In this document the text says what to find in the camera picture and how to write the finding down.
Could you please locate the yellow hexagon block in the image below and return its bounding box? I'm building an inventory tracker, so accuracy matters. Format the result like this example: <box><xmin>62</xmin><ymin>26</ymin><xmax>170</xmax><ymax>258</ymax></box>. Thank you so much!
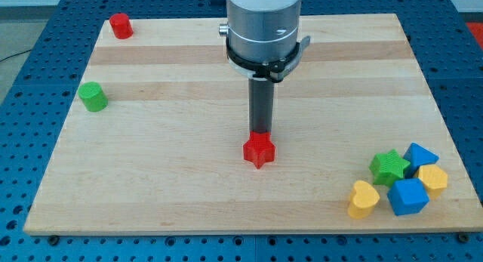
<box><xmin>415</xmin><ymin>164</ymin><xmax>448</xmax><ymax>200</ymax></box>

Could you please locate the green star block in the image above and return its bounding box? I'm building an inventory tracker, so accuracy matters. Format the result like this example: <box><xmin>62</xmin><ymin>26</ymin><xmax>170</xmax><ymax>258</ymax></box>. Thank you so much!
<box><xmin>369</xmin><ymin>149</ymin><xmax>411</xmax><ymax>187</ymax></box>

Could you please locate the black cable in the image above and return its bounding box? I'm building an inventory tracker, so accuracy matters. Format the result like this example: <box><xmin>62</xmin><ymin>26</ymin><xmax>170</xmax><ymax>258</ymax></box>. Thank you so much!
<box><xmin>0</xmin><ymin>48</ymin><xmax>33</xmax><ymax>63</ymax></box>

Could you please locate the yellow heart block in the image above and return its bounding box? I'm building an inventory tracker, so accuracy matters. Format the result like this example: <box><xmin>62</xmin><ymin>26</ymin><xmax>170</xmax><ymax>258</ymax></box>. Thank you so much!
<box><xmin>347</xmin><ymin>180</ymin><xmax>380</xmax><ymax>219</ymax></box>

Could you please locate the blue cube block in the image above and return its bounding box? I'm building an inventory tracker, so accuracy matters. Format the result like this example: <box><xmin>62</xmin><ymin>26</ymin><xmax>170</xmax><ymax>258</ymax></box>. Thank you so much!
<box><xmin>387</xmin><ymin>178</ymin><xmax>430</xmax><ymax>216</ymax></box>

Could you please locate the wooden board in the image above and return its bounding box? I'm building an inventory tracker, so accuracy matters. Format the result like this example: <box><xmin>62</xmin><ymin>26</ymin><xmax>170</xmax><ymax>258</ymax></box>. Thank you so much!
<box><xmin>23</xmin><ymin>14</ymin><xmax>482</xmax><ymax>236</ymax></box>

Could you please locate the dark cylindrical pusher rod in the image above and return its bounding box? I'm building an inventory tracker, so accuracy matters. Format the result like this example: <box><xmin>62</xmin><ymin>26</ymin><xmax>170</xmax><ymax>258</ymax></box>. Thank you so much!
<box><xmin>248</xmin><ymin>79</ymin><xmax>274</xmax><ymax>134</ymax></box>

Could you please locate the blue triangle block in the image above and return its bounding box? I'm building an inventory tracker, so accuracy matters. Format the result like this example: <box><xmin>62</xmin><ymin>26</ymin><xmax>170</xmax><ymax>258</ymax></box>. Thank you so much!
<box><xmin>403</xmin><ymin>143</ymin><xmax>439</xmax><ymax>178</ymax></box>

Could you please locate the red cylinder block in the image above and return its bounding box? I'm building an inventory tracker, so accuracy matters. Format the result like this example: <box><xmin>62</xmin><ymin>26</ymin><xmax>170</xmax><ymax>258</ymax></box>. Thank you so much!
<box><xmin>109</xmin><ymin>13</ymin><xmax>134</xmax><ymax>39</ymax></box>

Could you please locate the red star block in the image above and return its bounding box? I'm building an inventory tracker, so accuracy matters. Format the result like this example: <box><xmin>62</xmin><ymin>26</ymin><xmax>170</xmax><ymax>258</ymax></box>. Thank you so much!
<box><xmin>243</xmin><ymin>131</ymin><xmax>276</xmax><ymax>169</ymax></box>

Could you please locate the black clamp ring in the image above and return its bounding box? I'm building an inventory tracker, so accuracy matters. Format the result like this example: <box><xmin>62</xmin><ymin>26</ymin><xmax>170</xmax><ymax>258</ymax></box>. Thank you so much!
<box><xmin>225</xmin><ymin>35</ymin><xmax>312</xmax><ymax>84</ymax></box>

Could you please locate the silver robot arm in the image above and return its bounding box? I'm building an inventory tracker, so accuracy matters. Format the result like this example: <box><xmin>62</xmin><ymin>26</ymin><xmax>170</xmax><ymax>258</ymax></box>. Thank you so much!
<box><xmin>219</xmin><ymin>0</ymin><xmax>310</xmax><ymax>134</ymax></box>

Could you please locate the green cylinder block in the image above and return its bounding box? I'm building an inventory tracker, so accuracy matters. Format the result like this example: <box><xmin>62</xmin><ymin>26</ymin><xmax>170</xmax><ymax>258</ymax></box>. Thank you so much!
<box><xmin>78</xmin><ymin>82</ymin><xmax>108</xmax><ymax>112</ymax></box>

